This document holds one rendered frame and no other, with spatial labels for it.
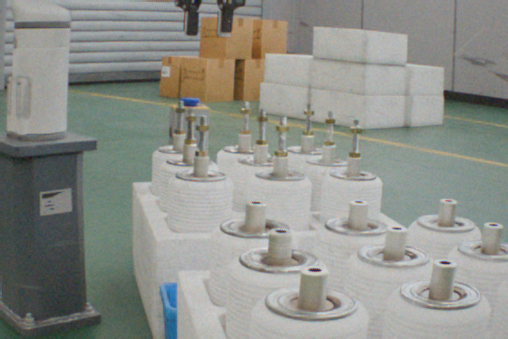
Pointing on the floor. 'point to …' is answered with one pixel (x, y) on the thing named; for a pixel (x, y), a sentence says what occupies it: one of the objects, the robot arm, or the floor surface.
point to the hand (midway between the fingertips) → (207, 27)
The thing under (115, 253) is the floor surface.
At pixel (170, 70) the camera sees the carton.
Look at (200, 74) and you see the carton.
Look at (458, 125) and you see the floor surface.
